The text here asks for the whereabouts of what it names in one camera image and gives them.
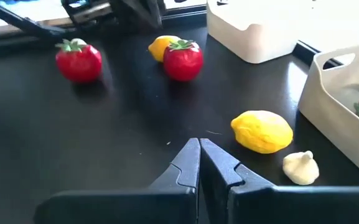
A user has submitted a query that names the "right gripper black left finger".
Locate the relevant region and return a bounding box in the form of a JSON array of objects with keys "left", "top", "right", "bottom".
[{"left": 33, "top": 138, "right": 201, "bottom": 224}]

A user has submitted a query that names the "yellow toy lemon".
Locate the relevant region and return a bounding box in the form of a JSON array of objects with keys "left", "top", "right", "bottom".
[
  {"left": 230, "top": 110, "right": 294, "bottom": 155},
  {"left": 147, "top": 35, "right": 182, "bottom": 63}
]

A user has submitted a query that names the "white plastic basket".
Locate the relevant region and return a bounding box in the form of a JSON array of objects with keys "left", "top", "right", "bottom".
[{"left": 206, "top": 0, "right": 310, "bottom": 65}]

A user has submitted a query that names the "beige plastic basket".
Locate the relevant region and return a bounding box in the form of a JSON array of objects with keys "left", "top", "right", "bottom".
[{"left": 297, "top": 40, "right": 359, "bottom": 186}]

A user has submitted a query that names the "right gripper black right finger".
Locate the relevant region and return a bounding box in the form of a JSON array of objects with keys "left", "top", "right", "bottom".
[{"left": 199, "top": 138, "right": 359, "bottom": 224}]

